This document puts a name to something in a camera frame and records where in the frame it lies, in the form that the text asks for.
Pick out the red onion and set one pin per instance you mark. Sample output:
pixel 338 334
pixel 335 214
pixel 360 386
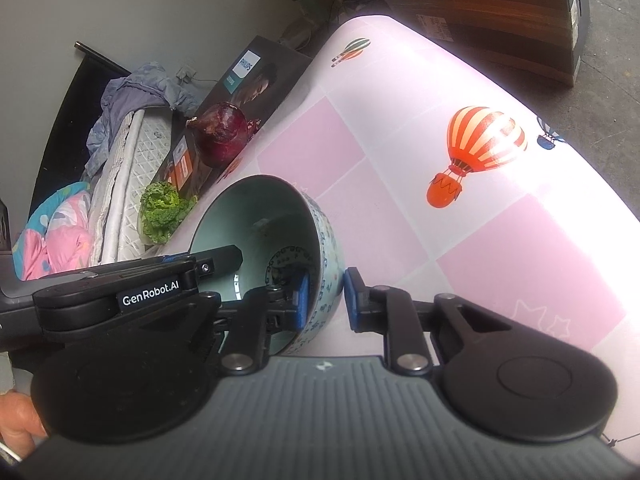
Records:
pixel 222 132

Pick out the pink printed blanket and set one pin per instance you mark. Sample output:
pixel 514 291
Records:
pixel 55 240

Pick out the white quilted mattress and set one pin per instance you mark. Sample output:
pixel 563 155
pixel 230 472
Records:
pixel 125 170

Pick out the person's left hand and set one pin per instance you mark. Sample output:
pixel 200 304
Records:
pixel 20 415

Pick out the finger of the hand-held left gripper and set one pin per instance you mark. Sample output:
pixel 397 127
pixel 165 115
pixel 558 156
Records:
pixel 220 262

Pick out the dark printed box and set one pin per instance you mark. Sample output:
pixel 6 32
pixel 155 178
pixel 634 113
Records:
pixel 270 75

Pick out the large brown cardboard box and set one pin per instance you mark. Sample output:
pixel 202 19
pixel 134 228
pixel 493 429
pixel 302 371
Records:
pixel 500 10

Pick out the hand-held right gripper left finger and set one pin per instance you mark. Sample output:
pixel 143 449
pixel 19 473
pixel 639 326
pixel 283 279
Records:
pixel 303 305

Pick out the green patterned ceramic bowl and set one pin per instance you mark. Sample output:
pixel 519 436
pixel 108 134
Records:
pixel 250 210

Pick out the pink balloon print tablecloth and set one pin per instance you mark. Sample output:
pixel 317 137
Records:
pixel 400 135

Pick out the grey wall plug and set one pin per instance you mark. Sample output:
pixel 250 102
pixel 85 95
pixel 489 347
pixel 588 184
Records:
pixel 187 75

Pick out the green leafy lettuce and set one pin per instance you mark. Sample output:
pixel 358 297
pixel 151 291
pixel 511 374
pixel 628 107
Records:
pixel 165 210

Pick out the blue-grey crumpled cloth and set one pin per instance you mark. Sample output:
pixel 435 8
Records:
pixel 145 85

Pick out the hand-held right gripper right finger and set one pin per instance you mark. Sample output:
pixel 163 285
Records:
pixel 354 300

